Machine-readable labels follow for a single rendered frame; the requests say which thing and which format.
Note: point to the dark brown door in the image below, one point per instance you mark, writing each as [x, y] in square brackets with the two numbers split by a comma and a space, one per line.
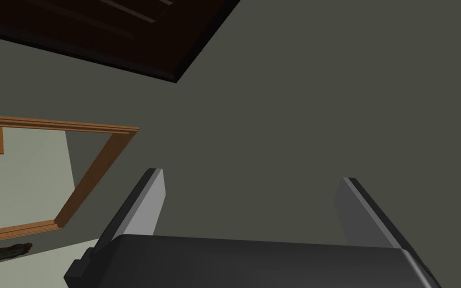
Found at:
[114, 32]

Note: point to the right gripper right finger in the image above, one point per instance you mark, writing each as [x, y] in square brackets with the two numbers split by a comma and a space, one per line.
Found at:
[360, 224]

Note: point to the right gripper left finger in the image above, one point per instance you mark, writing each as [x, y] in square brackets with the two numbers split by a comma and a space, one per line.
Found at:
[144, 208]

